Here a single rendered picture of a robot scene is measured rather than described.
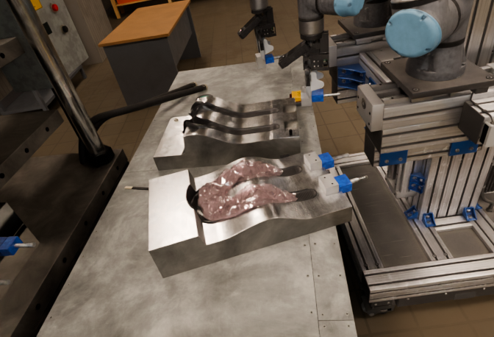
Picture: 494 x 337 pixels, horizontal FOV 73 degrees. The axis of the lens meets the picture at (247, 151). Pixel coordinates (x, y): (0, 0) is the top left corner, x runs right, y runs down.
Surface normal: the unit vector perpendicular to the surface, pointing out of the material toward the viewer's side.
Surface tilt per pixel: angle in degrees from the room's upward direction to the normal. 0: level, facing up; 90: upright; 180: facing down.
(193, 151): 90
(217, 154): 90
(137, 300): 0
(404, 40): 97
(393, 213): 0
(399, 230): 0
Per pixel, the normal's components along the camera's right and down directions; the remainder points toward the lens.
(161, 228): -0.15, -0.79
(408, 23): -0.67, 0.61
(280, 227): 0.23, 0.55
